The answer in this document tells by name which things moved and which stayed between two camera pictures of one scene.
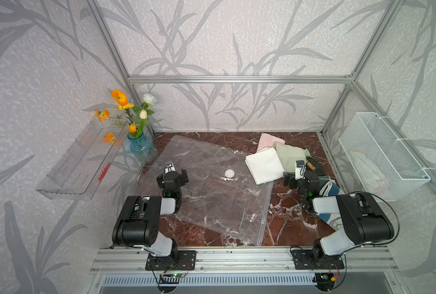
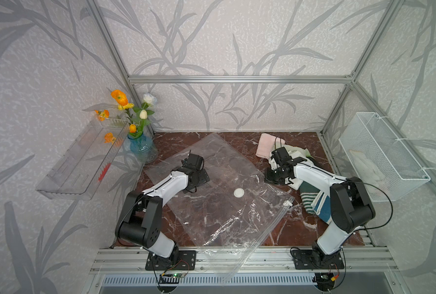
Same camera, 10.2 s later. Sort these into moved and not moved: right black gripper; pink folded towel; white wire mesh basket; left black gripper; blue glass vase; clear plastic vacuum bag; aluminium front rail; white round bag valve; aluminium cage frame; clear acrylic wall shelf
Moved: clear plastic vacuum bag; right black gripper; left black gripper; white round bag valve
Not moved: aluminium front rail; white wire mesh basket; pink folded towel; blue glass vase; aluminium cage frame; clear acrylic wall shelf
